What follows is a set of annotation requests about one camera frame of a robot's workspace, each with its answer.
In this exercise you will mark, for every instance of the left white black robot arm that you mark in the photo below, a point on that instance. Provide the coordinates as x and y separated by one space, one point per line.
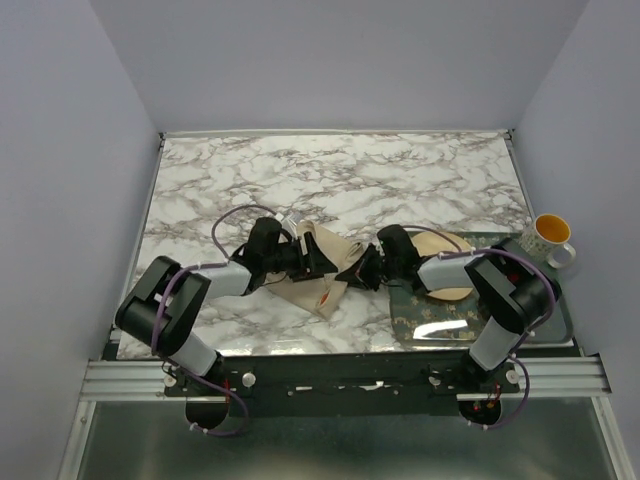
161 309

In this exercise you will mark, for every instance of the beige cloth napkin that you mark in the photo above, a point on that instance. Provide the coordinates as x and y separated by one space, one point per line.
307 294

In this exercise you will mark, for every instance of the beige floral plate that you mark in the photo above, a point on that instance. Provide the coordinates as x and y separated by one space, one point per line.
445 250

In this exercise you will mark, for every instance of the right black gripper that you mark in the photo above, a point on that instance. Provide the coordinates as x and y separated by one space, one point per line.
358 274

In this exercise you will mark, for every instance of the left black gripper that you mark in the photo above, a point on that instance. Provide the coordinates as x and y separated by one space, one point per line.
314 263

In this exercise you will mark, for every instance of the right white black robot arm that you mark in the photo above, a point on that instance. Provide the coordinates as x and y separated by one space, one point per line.
518 293

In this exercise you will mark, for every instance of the aluminium frame rail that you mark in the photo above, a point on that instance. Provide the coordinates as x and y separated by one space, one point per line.
544 378

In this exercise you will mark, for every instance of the white floral mug yellow inside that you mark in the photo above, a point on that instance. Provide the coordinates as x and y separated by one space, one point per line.
546 239

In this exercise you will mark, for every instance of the teal floral serving tray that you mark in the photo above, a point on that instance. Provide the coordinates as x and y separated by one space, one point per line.
419 321

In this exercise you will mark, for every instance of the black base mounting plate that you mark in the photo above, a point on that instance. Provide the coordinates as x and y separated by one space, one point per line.
241 389

